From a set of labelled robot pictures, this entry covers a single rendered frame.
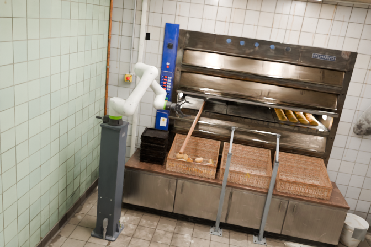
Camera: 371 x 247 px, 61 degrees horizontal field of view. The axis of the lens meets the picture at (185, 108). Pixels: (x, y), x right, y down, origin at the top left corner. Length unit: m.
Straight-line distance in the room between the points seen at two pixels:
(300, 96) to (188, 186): 1.61
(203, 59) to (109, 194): 1.79
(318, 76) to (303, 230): 1.68
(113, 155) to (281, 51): 2.11
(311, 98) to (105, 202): 2.48
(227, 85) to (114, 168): 1.58
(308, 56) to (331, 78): 0.35
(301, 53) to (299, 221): 1.82
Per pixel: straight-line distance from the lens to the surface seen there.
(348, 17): 3.84
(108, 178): 3.21
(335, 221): 3.87
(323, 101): 3.89
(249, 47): 3.69
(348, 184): 4.33
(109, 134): 3.03
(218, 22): 3.66
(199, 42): 3.70
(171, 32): 3.70
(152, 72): 2.91
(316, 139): 4.02
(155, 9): 3.77
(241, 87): 3.73
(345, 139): 4.09
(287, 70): 3.75
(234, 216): 3.73
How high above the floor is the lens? 2.24
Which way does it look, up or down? 16 degrees down
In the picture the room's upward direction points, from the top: 7 degrees clockwise
